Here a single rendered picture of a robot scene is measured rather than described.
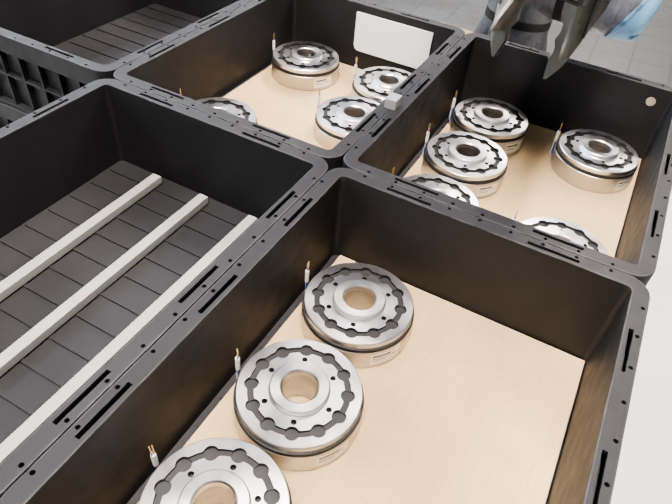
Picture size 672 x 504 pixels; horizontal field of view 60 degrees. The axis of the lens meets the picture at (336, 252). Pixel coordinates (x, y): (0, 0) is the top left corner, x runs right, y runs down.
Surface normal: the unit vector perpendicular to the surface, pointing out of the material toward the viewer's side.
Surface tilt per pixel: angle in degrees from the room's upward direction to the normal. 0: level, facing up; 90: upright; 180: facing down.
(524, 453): 0
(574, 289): 90
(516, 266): 90
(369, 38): 90
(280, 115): 0
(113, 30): 0
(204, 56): 90
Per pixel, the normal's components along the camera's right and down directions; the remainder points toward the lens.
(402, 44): -0.48, 0.58
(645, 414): 0.07, -0.72
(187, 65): 0.87, 0.38
